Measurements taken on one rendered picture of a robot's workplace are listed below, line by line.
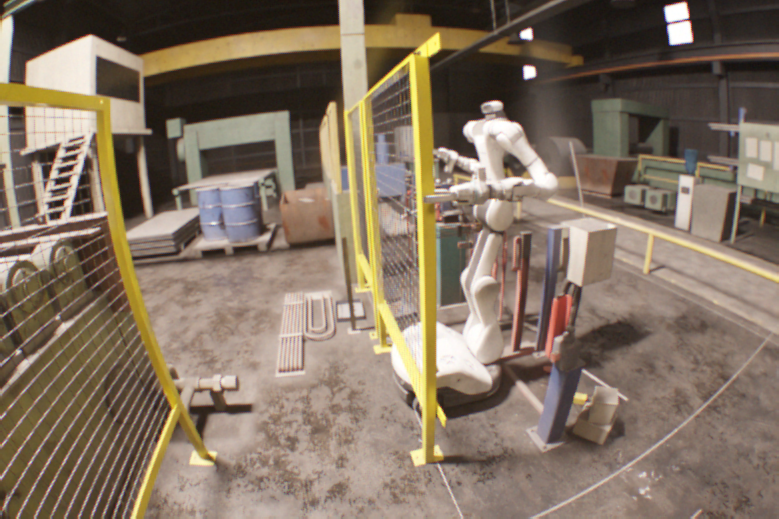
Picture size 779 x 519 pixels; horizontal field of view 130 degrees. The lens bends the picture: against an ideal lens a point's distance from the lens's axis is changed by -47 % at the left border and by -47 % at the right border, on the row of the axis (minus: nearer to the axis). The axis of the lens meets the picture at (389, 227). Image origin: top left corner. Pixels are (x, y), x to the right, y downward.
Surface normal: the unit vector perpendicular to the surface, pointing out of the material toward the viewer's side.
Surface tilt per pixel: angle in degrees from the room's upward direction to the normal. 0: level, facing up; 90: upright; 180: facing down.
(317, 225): 90
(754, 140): 90
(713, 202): 94
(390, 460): 0
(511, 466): 0
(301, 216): 90
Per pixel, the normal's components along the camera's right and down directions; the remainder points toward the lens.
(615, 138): -0.98, 0.11
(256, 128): 0.22, 0.23
